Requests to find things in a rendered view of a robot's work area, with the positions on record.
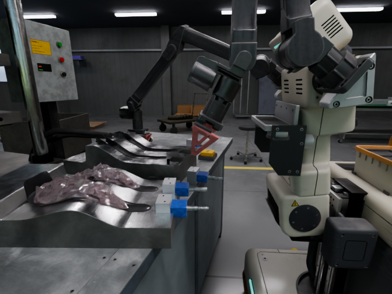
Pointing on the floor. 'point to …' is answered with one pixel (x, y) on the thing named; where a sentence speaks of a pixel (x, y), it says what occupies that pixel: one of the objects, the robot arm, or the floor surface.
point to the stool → (247, 144)
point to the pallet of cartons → (189, 109)
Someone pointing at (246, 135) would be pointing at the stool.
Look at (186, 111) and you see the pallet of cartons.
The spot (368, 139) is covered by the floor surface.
